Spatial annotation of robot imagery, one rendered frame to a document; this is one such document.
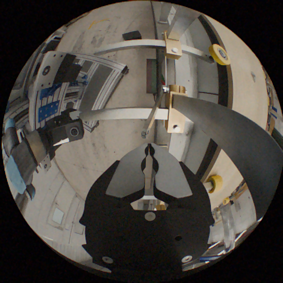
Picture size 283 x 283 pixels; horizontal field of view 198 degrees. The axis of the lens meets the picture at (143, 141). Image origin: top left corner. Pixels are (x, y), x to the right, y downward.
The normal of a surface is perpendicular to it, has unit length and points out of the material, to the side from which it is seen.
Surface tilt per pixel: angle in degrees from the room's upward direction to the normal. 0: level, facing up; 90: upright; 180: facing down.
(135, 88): 0
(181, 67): 0
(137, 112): 0
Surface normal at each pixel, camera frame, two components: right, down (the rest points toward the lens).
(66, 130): 0.44, 0.47
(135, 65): -0.04, 0.50
